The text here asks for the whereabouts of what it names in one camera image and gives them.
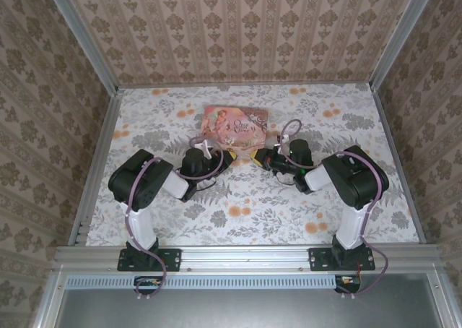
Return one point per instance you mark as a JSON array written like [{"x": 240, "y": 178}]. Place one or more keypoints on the pink book-shaped box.
[{"x": 234, "y": 125}]

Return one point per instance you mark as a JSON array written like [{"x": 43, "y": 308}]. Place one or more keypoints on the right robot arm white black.
[{"x": 357, "y": 180}]

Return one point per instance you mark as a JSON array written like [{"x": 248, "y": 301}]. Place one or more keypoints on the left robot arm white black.
[{"x": 140, "y": 183}]

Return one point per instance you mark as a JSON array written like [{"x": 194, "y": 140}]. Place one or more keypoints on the black electronics module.
[
  {"x": 148, "y": 284},
  {"x": 348, "y": 284}
]

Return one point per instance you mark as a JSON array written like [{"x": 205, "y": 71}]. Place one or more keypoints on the grey metal panel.
[{"x": 245, "y": 310}]

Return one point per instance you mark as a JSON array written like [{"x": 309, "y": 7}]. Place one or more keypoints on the aluminium side rail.
[
  {"x": 397, "y": 154},
  {"x": 108, "y": 133}
]

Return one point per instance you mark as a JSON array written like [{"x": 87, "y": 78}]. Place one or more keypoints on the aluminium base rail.
[{"x": 245, "y": 257}]

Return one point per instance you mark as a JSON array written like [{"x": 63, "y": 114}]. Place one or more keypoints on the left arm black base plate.
[{"x": 169, "y": 259}]

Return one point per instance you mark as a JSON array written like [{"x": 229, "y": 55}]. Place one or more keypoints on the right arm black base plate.
[{"x": 319, "y": 259}]

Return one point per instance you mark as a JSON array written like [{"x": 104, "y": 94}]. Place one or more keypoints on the aluminium corner post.
[
  {"x": 400, "y": 35},
  {"x": 83, "y": 39}
]

